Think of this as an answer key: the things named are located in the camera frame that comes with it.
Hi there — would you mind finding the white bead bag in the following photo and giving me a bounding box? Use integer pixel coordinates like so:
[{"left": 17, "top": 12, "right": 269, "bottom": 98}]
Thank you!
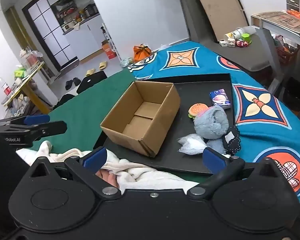
[{"left": 178, "top": 133, "right": 207, "bottom": 155}]

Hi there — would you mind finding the grey plush toy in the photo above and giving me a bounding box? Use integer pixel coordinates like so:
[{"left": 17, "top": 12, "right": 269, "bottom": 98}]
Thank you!
[{"left": 194, "top": 106, "right": 229, "bottom": 140}]

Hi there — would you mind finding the burger squishy toy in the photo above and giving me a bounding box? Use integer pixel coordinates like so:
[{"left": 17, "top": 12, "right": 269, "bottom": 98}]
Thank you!
[{"left": 188, "top": 103, "right": 209, "bottom": 119}]

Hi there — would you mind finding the blue tissue pack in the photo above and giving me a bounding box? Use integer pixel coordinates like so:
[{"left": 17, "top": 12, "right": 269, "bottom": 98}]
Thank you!
[{"left": 209, "top": 89, "right": 231, "bottom": 109}]

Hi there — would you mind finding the brown cardboard box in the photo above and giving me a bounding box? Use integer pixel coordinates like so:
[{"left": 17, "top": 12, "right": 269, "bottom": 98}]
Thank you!
[{"left": 100, "top": 81, "right": 180, "bottom": 158}]

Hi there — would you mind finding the small blue fluffy cloth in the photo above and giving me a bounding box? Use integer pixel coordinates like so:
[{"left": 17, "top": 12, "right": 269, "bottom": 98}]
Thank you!
[{"left": 206, "top": 138, "right": 226, "bottom": 154}]

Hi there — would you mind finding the yellow shelf table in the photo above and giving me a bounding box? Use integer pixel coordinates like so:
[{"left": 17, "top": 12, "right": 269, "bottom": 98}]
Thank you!
[{"left": 2, "top": 62, "right": 51, "bottom": 114}]

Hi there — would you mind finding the plastic water bottle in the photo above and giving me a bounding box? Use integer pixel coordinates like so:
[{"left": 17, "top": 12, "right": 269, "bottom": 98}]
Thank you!
[{"left": 0, "top": 77, "right": 12, "bottom": 96}]

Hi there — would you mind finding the white fleece cloth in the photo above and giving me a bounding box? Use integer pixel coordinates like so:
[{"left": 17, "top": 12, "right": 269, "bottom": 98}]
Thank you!
[{"left": 17, "top": 140, "right": 198, "bottom": 193}]

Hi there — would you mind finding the green cloth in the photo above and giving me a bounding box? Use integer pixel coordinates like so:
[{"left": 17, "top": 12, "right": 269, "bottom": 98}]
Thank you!
[{"left": 31, "top": 68, "right": 211, "bottom": 183}]

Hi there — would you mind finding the blue patterned blanket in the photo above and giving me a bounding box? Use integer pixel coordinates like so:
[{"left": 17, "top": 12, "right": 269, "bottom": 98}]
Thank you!
[{"left": 128, "top": 41, "right": 300, "bottom": 200}]

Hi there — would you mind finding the black slippers pair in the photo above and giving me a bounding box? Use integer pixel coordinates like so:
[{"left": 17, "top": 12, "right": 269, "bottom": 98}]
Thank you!
[{"left": 65, "top": 77, "right": 81, "bottom": 90}]

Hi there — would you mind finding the black chair back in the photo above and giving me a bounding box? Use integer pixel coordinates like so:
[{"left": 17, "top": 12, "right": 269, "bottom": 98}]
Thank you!
[{"left": 76, "top": 71, "right": 107, "bottom": 94}]

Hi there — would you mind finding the black tray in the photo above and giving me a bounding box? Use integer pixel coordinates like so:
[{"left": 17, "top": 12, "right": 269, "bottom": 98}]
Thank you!
[{"left": 94, "top": 74, "right": 233, "bottom": 174}]

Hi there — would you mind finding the yellow slippers pair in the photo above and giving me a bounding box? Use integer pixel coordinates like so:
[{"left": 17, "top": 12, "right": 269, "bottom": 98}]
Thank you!
[{"left": 85, "top": 61, "right": 108, "bottom": 77}]

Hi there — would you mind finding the orange cardboard carton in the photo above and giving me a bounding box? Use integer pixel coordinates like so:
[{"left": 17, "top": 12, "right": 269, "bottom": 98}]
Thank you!
[{"left": 102, "top": 40, "right": 116, "bottom": 60}]

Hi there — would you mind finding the grey low platform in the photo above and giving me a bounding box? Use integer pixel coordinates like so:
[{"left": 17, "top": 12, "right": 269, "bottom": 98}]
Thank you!
[{"left": 188, "top": 27, "right": 270, "bottom": 72}]

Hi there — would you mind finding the white kitchen cabinet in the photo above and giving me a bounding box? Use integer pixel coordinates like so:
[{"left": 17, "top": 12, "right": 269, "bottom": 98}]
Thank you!
[{"left": 47, "top": 0, "right": 104, "bottom": 61}]

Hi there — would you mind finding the orange bag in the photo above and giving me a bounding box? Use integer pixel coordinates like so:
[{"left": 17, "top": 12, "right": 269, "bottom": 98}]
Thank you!
[{"left": 133, "top": 44, "right": 152, "bottom": 63}]

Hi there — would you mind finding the red basket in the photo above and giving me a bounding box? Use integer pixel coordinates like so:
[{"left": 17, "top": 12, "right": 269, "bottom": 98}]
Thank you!
[{"left": 274, "top": 35, "right": 300, "bottom": 66}]

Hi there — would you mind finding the green lidded cup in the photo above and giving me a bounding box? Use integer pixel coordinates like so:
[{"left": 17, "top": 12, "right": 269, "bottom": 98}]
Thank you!
[{"left": 241, "top": 33, "right": 251, "bottom": 44}]

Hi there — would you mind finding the white jar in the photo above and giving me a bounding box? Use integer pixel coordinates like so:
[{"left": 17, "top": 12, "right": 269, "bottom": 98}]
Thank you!
[{"left": 224, "top": 28, "right": 245, "bottom": 41}]

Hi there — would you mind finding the grey side table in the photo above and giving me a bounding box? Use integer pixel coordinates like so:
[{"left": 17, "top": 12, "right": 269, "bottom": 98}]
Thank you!
[{"left": 250, "top": 11, "right": 300, "bottom": 75}]

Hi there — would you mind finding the framed brown board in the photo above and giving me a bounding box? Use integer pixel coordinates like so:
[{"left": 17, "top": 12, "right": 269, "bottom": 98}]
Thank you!
[{"left": 197, "top": 0, "right": 249, "bottom": 42}]

